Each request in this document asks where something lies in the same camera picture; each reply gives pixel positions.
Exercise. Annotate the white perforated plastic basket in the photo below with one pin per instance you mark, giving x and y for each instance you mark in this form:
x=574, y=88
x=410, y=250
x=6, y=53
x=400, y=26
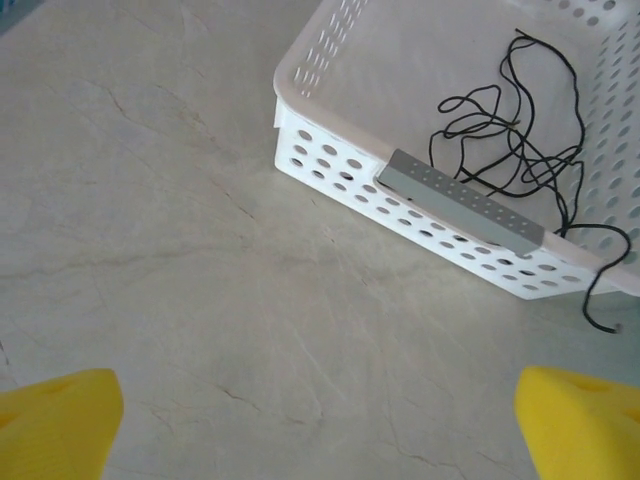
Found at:
x=375, y=75

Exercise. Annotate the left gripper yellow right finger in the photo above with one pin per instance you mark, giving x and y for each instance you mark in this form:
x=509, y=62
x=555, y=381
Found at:
x=585, y=430

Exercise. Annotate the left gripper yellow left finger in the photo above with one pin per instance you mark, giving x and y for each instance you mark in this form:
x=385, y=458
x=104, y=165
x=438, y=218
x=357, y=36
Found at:
x=55, y=425

